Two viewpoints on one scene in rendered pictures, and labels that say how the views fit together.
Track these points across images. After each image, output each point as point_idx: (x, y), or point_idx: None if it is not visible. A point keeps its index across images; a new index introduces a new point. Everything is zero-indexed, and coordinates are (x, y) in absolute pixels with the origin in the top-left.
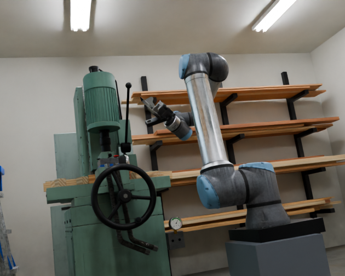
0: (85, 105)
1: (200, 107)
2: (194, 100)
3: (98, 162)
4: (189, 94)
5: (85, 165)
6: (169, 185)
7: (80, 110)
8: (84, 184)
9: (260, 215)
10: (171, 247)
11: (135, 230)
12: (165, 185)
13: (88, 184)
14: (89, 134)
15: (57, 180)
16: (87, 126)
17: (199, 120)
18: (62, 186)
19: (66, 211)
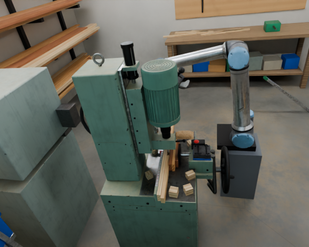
0: (130, 95)
1: (248, 91)
2: (245, 87)
3: (203, 156)
4: (241, 82)
5: (134, 150)
6: (195, 137)
7: (122, 101)
8: (195, 177)
9: None
10: None
11: None
12: (195, 138)
13: (195, 174)
14: (146, 126)
15: (191, 190)
16: (162, 124)
17: (246, 100)
18: (195, 191)
19: (141, 197)
